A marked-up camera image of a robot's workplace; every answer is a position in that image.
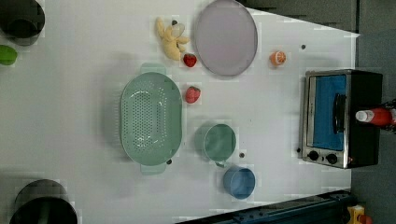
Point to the black cup far corner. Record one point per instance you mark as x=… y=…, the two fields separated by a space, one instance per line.
x=21 y=21

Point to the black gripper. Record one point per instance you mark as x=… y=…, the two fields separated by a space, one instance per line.
x=391 y=107

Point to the orange half toy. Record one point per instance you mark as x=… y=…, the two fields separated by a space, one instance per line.
x=278 y=58

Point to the green oval colander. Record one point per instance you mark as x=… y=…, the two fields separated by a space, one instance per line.
x=151 y=119

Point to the blue bowl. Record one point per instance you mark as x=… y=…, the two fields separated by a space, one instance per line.
x=239 y=182

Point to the large red strawberry toy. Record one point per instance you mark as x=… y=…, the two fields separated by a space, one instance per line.
x=192 y=94

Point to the yellow plush banana toy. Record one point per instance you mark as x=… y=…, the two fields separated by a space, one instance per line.
x=172 y=38

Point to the black cylindrical cup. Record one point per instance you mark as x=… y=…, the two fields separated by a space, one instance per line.
x=43 y=201

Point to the small red strawberry toy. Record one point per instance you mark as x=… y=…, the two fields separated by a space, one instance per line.
x=189 y=60

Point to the green pot with handle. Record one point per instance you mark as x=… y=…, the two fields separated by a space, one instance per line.
x=217 y=142

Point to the red ketchup bottle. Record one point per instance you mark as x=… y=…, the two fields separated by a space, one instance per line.
x=376 y=116

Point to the grey round plate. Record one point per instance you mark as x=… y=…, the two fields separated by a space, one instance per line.
x=226 y=38

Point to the black toaster oven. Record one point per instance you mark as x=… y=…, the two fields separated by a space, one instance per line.
x=332 y=135

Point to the green spatula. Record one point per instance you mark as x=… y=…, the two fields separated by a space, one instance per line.
x=8 y=55

